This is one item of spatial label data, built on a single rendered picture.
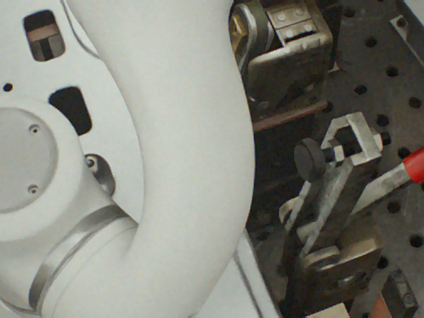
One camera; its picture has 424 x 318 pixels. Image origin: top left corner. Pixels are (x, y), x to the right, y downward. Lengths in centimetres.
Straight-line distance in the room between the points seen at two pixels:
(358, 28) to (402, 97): 11
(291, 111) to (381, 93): 32
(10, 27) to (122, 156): 18
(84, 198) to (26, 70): 43
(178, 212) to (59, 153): 7
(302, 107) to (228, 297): 21
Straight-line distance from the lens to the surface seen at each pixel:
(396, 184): 79
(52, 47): 100
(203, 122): 51
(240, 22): 87
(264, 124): 98
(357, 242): 84
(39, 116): 55
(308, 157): 68
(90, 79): 96
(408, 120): 129
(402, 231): 123
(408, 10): 128
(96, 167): 87
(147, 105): 50
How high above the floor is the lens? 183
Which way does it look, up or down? 65 degrees down
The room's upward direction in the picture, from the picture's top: 3 degrees counter-clockwise
